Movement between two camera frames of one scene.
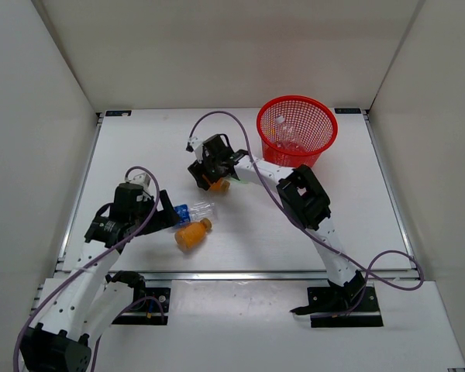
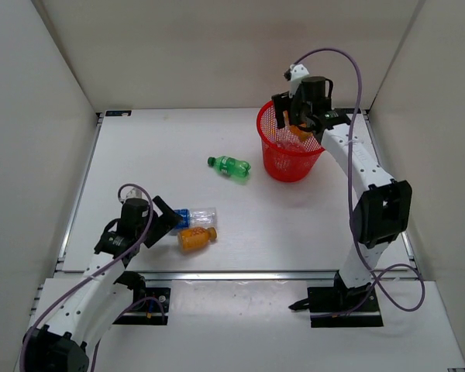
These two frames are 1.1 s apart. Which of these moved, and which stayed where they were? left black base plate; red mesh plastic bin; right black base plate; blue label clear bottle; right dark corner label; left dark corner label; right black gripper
Moved: right black gripper; blue label clear bottle
Stayed: red mesh plastic bin; left black base plate; right black base plate; left dark corner label; right dark corner label
